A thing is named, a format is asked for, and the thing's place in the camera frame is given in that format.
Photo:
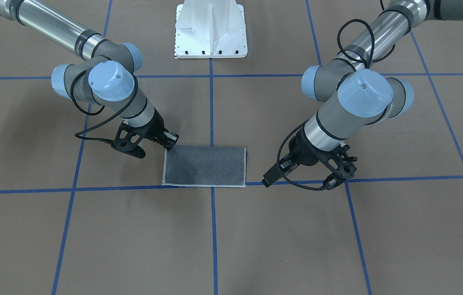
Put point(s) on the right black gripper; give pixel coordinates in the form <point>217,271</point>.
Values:
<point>153,126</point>

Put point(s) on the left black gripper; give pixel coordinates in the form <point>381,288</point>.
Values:
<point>307,154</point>

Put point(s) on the pink and grey towel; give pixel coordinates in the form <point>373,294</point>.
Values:
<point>205,166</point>

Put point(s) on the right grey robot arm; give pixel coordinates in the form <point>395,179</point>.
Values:
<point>105,79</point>

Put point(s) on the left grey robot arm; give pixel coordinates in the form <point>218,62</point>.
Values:
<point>352,94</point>

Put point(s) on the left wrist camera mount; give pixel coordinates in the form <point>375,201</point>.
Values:
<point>340,164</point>

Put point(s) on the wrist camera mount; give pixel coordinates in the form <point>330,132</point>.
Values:
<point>340,164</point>
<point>127,141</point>

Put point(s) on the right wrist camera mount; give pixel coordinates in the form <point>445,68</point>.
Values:
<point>127,141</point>

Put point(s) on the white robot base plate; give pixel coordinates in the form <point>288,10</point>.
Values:
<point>210,29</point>

